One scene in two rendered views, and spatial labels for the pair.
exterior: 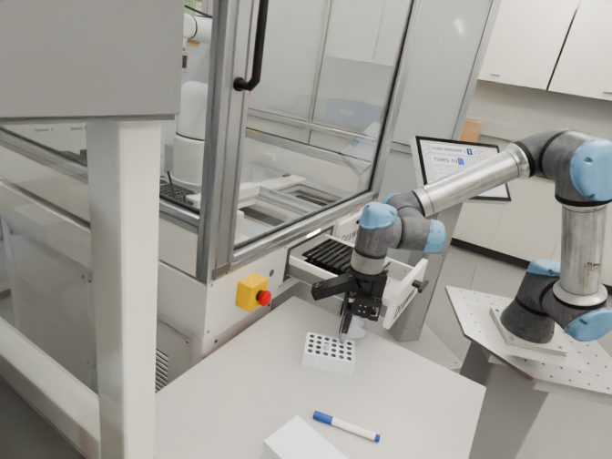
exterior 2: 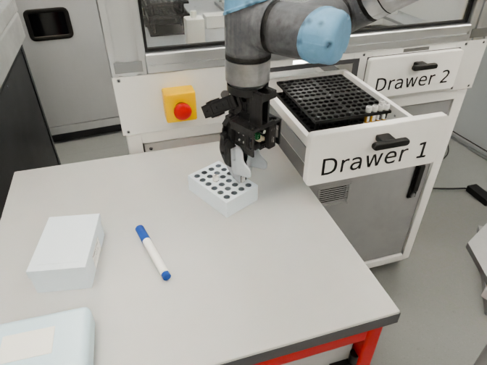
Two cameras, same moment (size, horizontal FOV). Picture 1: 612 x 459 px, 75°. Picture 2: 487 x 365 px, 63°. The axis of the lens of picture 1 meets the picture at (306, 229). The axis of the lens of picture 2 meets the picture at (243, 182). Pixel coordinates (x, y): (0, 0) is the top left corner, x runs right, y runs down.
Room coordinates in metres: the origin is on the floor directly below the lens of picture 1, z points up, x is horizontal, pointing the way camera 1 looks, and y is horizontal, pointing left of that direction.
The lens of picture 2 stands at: (0.38, -0.61, 1.27)
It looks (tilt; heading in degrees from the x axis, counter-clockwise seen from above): 36 degrees down; 45
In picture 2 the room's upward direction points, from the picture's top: straight up
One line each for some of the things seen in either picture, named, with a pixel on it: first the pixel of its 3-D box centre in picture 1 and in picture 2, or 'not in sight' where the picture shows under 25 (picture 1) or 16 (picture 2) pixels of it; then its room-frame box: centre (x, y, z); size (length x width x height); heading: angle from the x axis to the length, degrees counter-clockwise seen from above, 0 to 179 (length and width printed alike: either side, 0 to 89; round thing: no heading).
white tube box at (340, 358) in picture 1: (328, 352); (222, 187); (0.81, -0.11, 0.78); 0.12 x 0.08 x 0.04; 88
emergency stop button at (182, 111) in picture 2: (263, 297); (182, 110); (0.86, 0.08, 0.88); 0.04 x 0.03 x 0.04; 152
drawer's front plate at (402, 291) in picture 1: (407, 290); (375, 148); (1.02, -0.32, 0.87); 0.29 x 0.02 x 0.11; 152
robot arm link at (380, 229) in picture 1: (376, 229); (250, 22); (0.84, -0.16, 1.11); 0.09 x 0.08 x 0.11; 100
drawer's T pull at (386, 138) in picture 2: (419, 284); (387, 140); (1.01, -0.34, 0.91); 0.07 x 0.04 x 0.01; 152
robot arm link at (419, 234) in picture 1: (414, 231); (311, 30); (0.87, -0.25, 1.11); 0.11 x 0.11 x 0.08; 10
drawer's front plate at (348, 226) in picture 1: (353, 228); (412, 73); (1.45, -0.18, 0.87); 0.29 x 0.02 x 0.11; 152
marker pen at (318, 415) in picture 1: (346, 425); (152, 250); (0.61, -0.15, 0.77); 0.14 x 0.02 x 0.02; 76
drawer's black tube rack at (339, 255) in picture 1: (345, 267); (327, 107); (1.12, -0.14, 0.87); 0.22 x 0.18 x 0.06; 62
